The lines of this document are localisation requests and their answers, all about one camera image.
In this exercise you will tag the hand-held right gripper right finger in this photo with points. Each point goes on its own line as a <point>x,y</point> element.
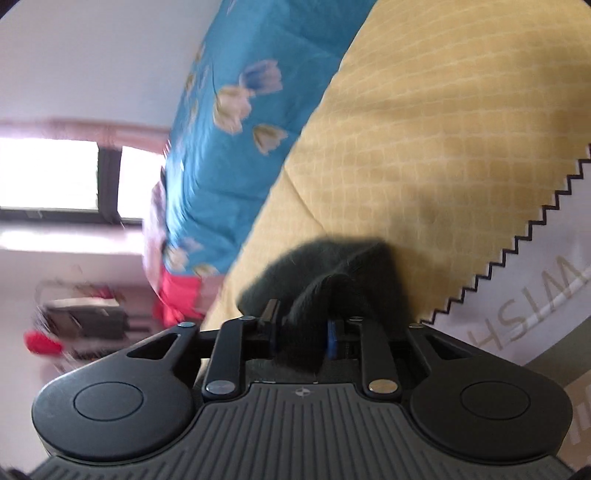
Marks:
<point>377,355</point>

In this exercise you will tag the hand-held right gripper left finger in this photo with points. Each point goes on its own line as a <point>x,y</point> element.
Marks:
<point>231,355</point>

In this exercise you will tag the dark green sweater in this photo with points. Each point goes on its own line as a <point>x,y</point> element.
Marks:
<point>323,272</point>

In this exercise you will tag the red object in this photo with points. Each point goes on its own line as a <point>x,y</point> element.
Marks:
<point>42,344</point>

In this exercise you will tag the yellow and white patterned blanket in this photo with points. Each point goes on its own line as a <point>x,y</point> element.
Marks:
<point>415,138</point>

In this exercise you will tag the window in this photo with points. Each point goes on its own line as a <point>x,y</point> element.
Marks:
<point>46,175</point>

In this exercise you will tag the blue floral quilt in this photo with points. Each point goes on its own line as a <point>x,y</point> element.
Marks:
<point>258,55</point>

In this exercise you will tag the red bed sheet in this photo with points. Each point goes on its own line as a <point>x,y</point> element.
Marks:
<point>180,295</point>

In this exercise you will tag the black case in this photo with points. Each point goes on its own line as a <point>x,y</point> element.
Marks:
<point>87,318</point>

